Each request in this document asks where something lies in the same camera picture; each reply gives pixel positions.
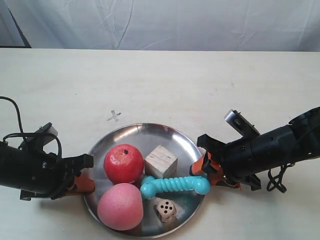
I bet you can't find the large round metal plate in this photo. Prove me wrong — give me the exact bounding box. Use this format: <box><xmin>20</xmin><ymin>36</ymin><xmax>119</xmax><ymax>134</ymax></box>
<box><xmin>83</xmin><ymin>123</ymin><xmax>204</xmax><ymax>239</ymax></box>

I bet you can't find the teal rubber bone toy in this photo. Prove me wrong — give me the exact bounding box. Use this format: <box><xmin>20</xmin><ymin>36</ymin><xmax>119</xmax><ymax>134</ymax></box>
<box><xmin>140</xmin><ymin>175</ymin><xmax>211</xmax><ymax>200</ymax></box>

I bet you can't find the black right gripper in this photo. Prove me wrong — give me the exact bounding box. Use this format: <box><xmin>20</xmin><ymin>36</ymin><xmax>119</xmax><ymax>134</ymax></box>
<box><xmin>189</xmin><ymin>126</ymin><xmax>297</xmax><ymax>192</ymax></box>

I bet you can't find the white backdrop cloth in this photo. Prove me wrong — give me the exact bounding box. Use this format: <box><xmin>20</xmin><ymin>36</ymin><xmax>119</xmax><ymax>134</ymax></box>
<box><xmin>0</xmin><ymin>0</ymin><xmax>320</xmax><ymax>52</ymax></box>

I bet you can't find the small wooden die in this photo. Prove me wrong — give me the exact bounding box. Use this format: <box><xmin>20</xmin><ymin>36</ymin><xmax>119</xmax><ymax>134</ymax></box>
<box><xmin>156</xmin><ymin>199</ymin><xmax>177</xmax><ymax>223</ymax></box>

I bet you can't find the red toy apple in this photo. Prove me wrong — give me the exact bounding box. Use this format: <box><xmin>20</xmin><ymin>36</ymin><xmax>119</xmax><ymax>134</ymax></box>
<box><xmin>103</xmin><ymin>144</ymin><xmax>144</xmax><ymax>185</ymax></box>

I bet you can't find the wooden cube block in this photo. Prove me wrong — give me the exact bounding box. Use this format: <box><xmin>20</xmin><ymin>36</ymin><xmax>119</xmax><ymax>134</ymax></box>
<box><xmin>144</xmin><ymin>145</ymin><xmax>178</xmax><ymax>179</ymax></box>

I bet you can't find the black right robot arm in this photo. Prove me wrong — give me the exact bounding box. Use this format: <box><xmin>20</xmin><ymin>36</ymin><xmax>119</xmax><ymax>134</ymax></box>
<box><xmin>189</xmin><ymin>107</ymin><xmax>320</xmax><ymax>193</ymax></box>

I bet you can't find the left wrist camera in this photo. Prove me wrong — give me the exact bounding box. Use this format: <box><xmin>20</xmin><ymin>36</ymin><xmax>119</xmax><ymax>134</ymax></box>
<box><xmin>18</xmin><ymin>122</ymin><xmax>58</xmax><ymax>152</ymax></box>

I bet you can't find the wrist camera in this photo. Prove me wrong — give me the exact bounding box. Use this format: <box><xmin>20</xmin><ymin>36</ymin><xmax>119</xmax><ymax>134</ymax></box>
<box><xmin>224</xmin><ymin>109</ymin><xmax>260</xmax><ymax>139</ymax></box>
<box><xmin>18</xmin><ymin>122</ymin><xmax>58</xmax><ymax>152</ymax></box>

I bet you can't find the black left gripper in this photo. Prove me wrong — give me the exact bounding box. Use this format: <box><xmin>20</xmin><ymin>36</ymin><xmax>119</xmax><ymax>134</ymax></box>
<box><xmin>0</xmin><ymin>142</ymin><xmax>95</xmax><ymax>201</ymax></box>

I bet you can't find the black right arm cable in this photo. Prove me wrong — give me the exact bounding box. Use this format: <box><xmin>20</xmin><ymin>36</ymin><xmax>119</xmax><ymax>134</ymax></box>
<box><xmin>266</xmin><ymin>162</ymin><xmax>296</xmax><ymax>193</ymax></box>

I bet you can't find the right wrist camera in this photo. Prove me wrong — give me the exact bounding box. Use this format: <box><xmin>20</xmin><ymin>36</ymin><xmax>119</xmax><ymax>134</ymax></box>
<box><xmin>224</xmin><ymin>109</ymin><xmax>260</xmax><ymax>139</ymax></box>

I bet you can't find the pink toy peach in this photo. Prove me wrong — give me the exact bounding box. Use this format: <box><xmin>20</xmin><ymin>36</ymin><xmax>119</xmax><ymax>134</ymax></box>
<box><xmin>97</xmin><ymin>183</ymin><xmax>144</xmax><ymax>231</ymax></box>

